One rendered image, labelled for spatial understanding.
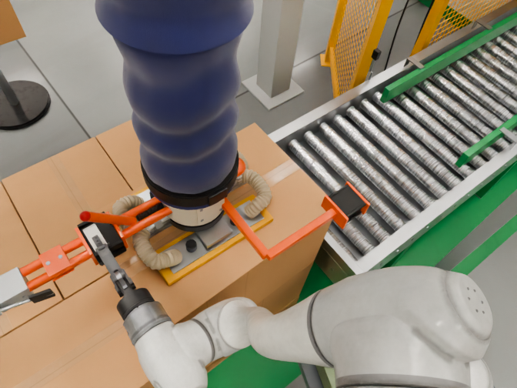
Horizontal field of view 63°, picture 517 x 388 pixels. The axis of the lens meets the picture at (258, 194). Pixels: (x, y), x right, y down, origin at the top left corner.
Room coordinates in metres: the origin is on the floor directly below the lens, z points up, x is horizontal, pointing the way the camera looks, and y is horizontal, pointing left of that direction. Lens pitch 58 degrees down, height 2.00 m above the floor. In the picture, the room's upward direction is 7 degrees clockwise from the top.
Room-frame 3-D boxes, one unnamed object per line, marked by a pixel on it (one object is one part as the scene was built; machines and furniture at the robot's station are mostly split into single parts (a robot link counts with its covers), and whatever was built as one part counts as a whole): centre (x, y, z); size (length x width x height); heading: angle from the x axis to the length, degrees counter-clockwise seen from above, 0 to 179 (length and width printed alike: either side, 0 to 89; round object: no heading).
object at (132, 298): (0.28, 0.26, 1.08); 0.09 x 0.07 x 0.08; 43
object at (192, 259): (0.51, 0.11, 0.97); 0.34 x 0.10 x 0.05; 132
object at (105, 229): (0.41, 0.35, 1.08); 0.10 x 0.08 x 0.06; 42
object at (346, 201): (0.59, -0.23, 1.07); 0.09 x 0.08 x 0.05; 42
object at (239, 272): (0.59, 0.12, 0.75); 0.60 x 0.40 x 0.40; 134
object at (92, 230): (0.40, 0.36, 1.10); 0.07 x 0.03 x 0.01; 43
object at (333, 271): (0.85, -0.16, 0.47); 0.70 x 0.03 x 0.15; 43
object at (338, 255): (0.85, -0.16, 0.58); 0.70 x 0.03 x 0.06; 43
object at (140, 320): (0.23, 0.21, 1.08); 0.09 x 0.06 x 0.09; 133
